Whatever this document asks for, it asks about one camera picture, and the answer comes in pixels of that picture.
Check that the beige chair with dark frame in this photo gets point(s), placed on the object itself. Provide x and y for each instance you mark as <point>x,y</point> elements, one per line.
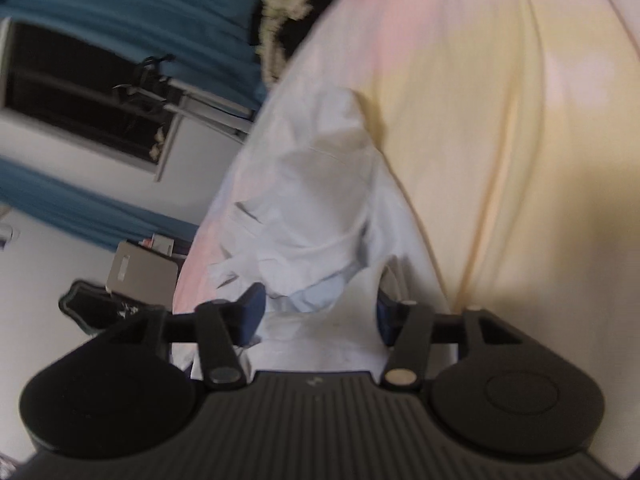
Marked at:
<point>142,272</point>

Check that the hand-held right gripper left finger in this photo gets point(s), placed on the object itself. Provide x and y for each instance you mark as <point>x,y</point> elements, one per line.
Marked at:
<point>250,312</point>

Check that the white t-shirt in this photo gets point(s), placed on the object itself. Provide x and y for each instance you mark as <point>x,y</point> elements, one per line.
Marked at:
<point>310,200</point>

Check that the wide blue curtain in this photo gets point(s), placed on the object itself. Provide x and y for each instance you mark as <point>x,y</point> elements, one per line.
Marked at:
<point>150,5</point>

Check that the green and cream fluffy garment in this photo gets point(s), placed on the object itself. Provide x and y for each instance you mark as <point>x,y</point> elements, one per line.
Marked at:
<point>280,15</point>

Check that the pastel tie-dye bed cover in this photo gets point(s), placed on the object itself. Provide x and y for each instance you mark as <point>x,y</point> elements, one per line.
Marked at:
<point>500,110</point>

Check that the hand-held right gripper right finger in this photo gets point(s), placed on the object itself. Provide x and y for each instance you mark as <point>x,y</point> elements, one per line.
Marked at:
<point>386,317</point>

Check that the dark window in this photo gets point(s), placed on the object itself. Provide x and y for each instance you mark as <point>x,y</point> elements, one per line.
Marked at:
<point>65,95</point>

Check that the narrow blue curtain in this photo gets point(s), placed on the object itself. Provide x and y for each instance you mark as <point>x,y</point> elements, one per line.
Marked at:
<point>90,205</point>

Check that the garment steamer stand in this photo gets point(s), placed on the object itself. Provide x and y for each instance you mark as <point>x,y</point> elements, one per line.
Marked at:
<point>165,87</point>

